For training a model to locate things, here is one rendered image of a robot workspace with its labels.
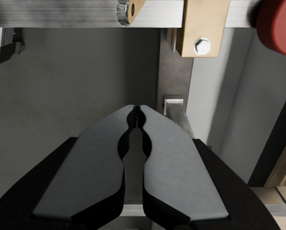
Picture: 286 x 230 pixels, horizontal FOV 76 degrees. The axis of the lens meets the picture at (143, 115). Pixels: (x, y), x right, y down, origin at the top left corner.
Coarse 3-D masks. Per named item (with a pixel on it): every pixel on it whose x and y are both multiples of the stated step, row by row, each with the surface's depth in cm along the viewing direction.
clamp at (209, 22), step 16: (192, 0) 21; (208, 0) 21; (224, 0) 21; (192, 16) 22; (208, 16) 22; (224, 16) 22; (192, 32) 23; (208, 32) 23; (176, 48) 27; (192, 48) 24
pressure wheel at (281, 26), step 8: (272, 0) 19; (280, 0) 18; (264, 8) 20; (272, 8) 19; (280, 8) 18; (264, 16) 20; (272, 16) 19; (280, 16) 19; (256, 24) 22; (264, 24) 20; (272, 24) 19; (280, 24) 19; (264, 32) 21; (272, 32) 19; (280, 32) 19; (264, 40) 22; (272, 40) 20; (280, 40) 20; (272, 48) 21; (280, 48) 20
